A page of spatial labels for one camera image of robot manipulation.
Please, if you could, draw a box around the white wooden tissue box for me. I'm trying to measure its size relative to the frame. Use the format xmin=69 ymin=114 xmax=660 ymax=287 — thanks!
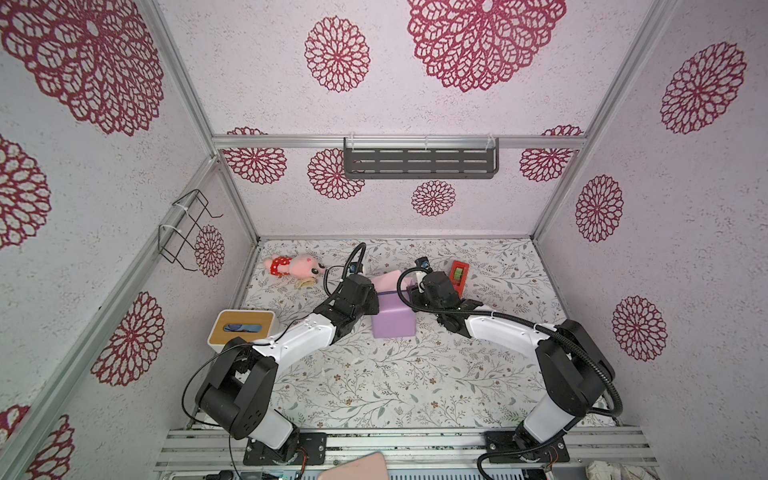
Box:
xmin=207 ymin=309 xmax=277 ymax=353

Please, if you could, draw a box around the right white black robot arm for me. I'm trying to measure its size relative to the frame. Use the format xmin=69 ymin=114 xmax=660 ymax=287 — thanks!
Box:
xmin=396 ymin=267 xmax=624 ymax=449

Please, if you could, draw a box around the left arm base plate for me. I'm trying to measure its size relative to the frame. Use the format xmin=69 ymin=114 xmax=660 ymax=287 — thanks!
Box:
xmin=243 ymin=431 xmax=327 ymax=466

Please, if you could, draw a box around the pink wrapping paper sheet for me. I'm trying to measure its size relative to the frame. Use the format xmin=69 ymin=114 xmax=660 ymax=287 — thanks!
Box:
xmin=371 ymin=270 xmax=417 ymax=339

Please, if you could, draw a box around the black wire wall rack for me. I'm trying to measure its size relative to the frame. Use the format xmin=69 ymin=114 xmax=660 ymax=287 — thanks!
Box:
xmin=156 ymin=189 xmax=223 ymax=272

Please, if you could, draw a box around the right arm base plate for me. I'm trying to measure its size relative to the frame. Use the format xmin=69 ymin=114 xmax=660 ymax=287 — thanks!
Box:
xmin=483 ymin=430 xmax=570 ymax=464

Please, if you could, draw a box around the grey wall shelf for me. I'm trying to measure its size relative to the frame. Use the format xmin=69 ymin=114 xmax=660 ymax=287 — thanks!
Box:
xmin=342 ymin=137 xmax=500 ymax=180

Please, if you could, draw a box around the white cloth bottom right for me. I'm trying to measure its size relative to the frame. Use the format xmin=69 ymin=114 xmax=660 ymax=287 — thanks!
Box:
xmin=586 ymin=461 xmax=659 ymax=480

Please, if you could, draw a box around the pink plush toy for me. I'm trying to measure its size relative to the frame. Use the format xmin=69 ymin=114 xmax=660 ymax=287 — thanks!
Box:
xmin=263 ymin=254 xmax=326 ymax=280

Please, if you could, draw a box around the red tape dispenser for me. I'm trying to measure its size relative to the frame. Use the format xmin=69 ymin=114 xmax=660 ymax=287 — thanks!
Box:
xmin=449 ymin=260 xmax=470 ymax=297

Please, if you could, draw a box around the pink cloth at bottom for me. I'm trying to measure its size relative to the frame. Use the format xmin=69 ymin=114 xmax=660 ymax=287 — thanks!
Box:
xmin=317 ymin=452 xmax=390 ymax=480

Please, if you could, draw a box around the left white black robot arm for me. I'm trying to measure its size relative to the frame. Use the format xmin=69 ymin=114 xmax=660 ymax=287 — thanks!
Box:
xmin=194 ymin=242 xmax=379 ymax=463

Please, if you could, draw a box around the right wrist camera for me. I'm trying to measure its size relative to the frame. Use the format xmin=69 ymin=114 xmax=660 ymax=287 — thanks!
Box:
xmin=415 ymin=256 xmax=433 ymax=293

